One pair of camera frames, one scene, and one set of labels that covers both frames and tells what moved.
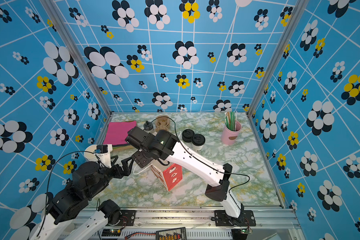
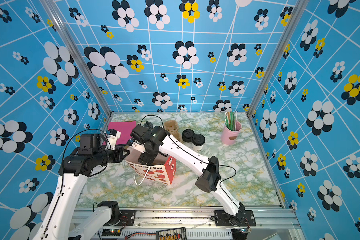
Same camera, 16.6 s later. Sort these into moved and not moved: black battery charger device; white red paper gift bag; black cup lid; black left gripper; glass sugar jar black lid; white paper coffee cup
Moved: white red paper gift bag; black left gripper
Not moved: black battery charger device; black cup lid; glass sugar jar black lid; white paper coffee cup
